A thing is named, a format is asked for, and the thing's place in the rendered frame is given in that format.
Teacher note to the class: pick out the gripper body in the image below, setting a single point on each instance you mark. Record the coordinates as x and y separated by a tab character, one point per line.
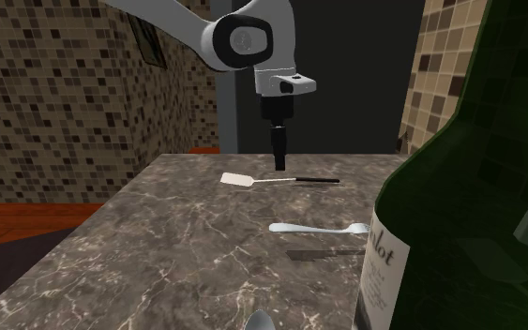
277	107

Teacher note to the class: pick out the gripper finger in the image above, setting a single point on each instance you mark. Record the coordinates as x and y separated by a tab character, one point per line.
279	146

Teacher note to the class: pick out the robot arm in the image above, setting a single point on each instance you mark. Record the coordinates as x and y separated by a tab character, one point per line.
186	20

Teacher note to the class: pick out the dark green wine bottle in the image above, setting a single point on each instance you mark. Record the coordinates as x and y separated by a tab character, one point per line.
464	205

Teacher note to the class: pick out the dark doorway with grey frame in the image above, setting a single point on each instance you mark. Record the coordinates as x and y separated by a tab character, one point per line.
346	91

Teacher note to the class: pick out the dark framed wall picture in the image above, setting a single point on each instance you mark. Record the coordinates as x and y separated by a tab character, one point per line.
147	41

